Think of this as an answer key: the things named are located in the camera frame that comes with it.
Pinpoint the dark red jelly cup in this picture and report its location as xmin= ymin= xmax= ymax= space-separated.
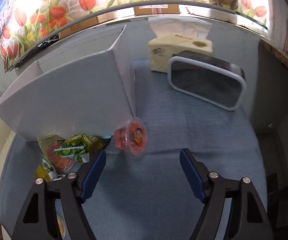
xmin=46 ymin=142 xmax=75 ymax=173

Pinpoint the tulip flower wall poster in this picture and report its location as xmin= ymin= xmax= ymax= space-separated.
xmin=0 ymin=0 xmax=270 ymax=74

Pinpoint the yellow lidded jelly cup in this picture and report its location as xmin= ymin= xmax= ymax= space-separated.
xmin=34 ymin=156 xmax=65 ymax=182

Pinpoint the white cardboard box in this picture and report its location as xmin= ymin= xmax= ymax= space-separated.
xmin=0 ymin=25 xmax=136 ymax=142

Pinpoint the brown cardboard box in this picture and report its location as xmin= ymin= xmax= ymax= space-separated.
xmin=134 ymin=4 xmax=180 ymax=16

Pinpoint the beige tissue box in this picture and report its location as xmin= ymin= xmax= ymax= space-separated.
xmin=147 ymin=15 xmax=213 ymax=73

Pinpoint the green pea snack packet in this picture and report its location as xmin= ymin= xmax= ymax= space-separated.
xmin=37 ymin=134 xmax=111 ymax=163

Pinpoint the blue tablecloth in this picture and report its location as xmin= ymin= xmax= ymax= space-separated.
xmin=0 ymin=60 xmax=267 ymax=239

